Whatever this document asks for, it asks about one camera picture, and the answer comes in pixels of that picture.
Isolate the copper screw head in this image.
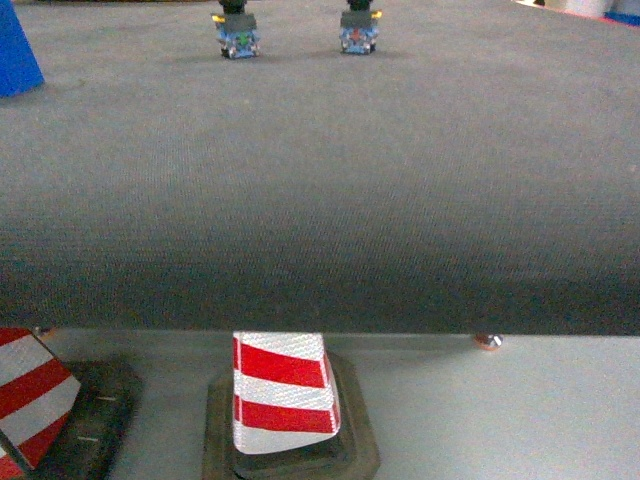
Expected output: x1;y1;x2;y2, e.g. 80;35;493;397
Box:
473;333;504;351

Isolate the green push button switch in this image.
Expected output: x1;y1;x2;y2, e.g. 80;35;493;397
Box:
211;0;260;60

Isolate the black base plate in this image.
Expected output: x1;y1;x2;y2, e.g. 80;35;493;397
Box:
202;353;380;480
27;359;142;480

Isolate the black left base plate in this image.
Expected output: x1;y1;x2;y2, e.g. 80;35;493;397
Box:
27;359;142;480

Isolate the red white striped block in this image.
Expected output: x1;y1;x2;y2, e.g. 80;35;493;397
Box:
232;331;341;455
1;327;81;471

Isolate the red push button switch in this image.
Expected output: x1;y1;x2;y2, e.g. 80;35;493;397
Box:
339;0;382;55

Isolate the red white striped left block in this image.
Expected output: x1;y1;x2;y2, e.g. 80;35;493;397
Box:
1;327;81;471

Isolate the blue plastic part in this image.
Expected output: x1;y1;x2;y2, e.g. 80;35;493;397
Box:
0;0;44;98

